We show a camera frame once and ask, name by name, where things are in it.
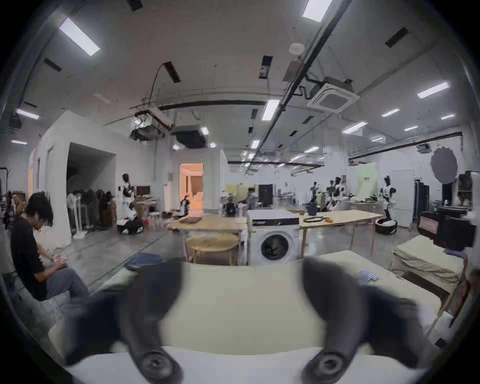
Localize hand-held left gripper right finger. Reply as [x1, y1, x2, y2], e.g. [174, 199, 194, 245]
[301, 257, 429, 384]

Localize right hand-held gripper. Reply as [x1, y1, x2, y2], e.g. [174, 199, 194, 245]
[417, 204, 478, 253]

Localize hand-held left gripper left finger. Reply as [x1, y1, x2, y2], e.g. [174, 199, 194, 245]
[65, 260, 186, 384]

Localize bed with beige sheet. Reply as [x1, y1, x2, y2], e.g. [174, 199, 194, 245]
[391, 235, 468, 295]
[49, 249, 444, 372]

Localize blue checked cloth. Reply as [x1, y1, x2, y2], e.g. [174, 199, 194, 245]
[355, 268, 380, 284]

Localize black and white humanoid robot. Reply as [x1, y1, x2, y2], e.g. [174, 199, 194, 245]
[325, 176, 346, 214]
[374, 175, 398, 236]
[305, 181, 320, 215]
[116, 173, 145, 236]

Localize dark blue garment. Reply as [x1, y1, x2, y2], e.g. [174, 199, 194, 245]
[124, 253, 166, 273]

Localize wooden table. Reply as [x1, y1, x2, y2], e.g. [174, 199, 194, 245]
[299, 209, 384, 257]
[166, 215, 249, 264]

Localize round wooden stool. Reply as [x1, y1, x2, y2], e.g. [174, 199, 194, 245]
[186, 235, 241, 265]

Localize white washing machine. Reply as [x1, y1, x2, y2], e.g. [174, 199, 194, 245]
[247, 209, 301, 266]

